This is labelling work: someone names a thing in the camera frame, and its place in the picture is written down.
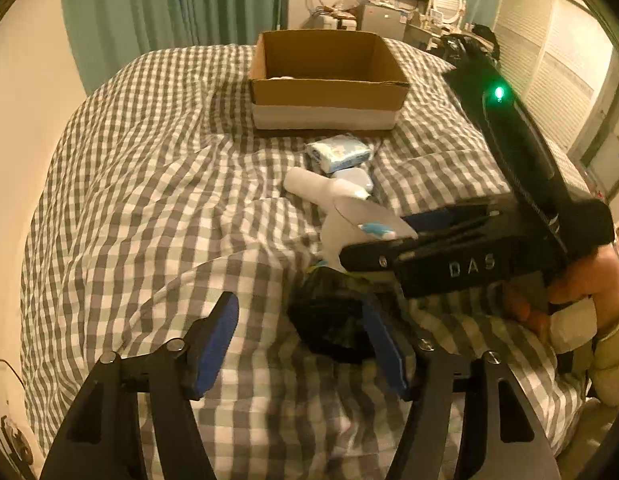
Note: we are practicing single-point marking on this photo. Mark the person's right forearm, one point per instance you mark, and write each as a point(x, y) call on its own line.
point(612, 360)

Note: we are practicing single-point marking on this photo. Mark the white louvered wardrobe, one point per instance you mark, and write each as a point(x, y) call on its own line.
point(549, 60)

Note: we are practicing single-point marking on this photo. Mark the white sock with blue tip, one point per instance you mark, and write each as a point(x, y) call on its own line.
point(349, 225)

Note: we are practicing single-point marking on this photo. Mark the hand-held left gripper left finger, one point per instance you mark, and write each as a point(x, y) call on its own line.
point(218, 342)

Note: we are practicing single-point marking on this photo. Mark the pale blue case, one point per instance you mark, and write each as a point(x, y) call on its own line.
point(357, 180)

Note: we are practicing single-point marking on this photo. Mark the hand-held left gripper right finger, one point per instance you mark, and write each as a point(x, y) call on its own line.
point(385, 347)

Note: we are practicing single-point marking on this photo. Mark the person's right hand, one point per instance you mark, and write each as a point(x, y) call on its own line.
point(532, 310)

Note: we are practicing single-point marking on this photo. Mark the cardboard box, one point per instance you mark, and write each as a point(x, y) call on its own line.
point(329, 92)

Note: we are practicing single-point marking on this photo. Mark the round white mirror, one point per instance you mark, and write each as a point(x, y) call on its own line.
point(448, 2)

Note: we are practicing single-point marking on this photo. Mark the white rolled sock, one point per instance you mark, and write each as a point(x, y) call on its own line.
point(309, 185)

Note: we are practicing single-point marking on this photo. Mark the tissue pack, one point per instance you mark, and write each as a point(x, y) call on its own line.
point(339, 154)

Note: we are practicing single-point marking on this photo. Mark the green curtain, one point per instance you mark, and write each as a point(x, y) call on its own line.
point(164, 15)

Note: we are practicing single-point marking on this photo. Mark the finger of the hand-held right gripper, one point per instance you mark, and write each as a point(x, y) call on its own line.
point(429, 221)
point(369, 256)

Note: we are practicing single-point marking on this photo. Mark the black sock bundle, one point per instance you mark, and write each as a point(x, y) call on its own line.
point(329, 315)

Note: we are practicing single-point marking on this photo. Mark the grey mini fridge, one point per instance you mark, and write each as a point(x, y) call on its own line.
point(384, 22)

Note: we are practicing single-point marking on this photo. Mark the grey checkered blanket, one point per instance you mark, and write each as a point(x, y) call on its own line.
point(154, 200)

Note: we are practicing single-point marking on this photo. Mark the white item in box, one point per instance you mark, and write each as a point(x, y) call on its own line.
point(282, 77)

